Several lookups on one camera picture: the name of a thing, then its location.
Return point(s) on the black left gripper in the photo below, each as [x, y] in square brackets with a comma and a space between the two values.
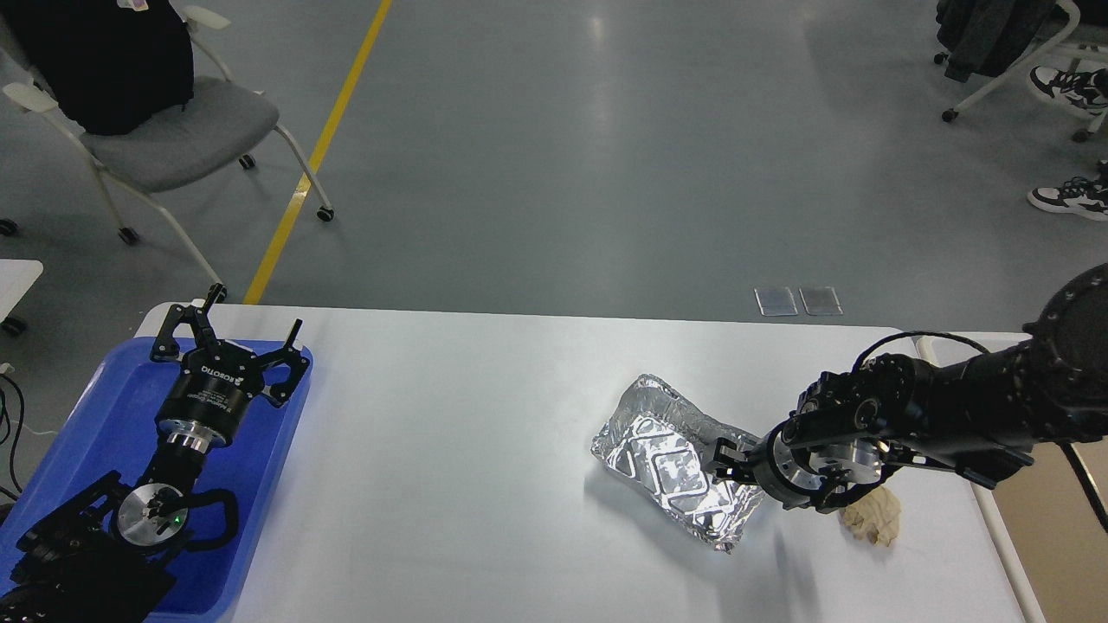
[220, 378]

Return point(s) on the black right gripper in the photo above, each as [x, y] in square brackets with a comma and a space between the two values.
[824, 478]

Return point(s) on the aluminium foil tray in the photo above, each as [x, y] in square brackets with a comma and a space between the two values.
[661, 444]

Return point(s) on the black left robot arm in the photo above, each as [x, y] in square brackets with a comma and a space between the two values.
[151, 502]

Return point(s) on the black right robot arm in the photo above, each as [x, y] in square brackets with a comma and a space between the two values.
[979, 418]

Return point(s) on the blue plastic tray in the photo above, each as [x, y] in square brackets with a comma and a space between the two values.
[112, 428]

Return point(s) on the crumpled brown paper ball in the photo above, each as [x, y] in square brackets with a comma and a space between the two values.
[876, 518]

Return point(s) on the left floor plate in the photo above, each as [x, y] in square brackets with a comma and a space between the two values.
[776, 301]

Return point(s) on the floor plate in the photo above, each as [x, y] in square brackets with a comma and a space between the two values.
[776, 301]
[821, 301]

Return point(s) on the right floor plate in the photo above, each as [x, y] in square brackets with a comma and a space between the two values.
[821, 301]

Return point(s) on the white side table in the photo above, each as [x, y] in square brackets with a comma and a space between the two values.
[17, 276]

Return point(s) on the grey office chair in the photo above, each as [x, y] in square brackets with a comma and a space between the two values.
[176, 147]

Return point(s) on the black jacket on chair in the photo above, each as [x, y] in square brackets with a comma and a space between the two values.
[110, 67]

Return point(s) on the beige plastic bin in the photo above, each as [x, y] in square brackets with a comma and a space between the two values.
[1061, 544]

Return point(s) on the black white sneaker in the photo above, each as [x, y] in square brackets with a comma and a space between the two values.
[1078, 196]
[1079, 93]

